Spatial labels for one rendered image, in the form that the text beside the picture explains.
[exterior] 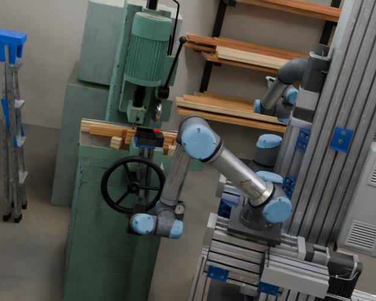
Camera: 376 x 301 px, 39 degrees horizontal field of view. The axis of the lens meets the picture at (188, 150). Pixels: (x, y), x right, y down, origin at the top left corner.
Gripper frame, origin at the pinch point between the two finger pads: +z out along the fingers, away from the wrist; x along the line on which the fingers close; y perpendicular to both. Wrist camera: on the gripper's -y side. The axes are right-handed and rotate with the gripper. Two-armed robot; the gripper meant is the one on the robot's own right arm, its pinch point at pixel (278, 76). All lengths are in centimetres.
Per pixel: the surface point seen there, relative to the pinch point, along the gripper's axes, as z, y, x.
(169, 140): -58, 20, -66
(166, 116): -35, 16, -67
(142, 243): -67, 73, -77
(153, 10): -42, -39, -77
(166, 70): -34, -8, -68
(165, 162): -67, 28, -68
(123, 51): -35, -17, -90
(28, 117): 176, 94, -180
